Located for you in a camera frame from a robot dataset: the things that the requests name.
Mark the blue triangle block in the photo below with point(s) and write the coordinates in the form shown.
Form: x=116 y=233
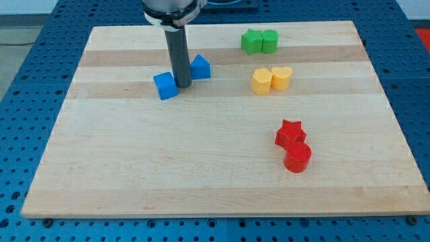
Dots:
x=200 y=68

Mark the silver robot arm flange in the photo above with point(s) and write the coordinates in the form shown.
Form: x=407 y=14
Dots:
x=172 y=15

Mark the blue cube block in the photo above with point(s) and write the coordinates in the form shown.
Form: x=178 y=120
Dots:
x=166 y=85

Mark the yellow hexagon block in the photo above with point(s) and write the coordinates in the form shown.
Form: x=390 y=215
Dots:
x=261 y=83

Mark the red star block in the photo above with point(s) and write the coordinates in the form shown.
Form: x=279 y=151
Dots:
x=290 y=132

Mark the yellow heart block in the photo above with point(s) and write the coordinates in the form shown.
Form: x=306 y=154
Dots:
x=281 y=77

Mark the green star block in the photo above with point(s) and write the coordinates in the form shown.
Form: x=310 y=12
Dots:
x=251 y=41

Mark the red cylinder block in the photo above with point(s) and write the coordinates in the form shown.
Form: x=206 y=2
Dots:
x=297 y=156

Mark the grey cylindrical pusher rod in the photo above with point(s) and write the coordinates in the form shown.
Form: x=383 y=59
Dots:
x=179 y=56

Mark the green cylinder block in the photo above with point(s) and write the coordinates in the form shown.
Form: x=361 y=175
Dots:
x=270 y=41

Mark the light wooden board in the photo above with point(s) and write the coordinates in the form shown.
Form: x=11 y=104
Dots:
x=118 y=151

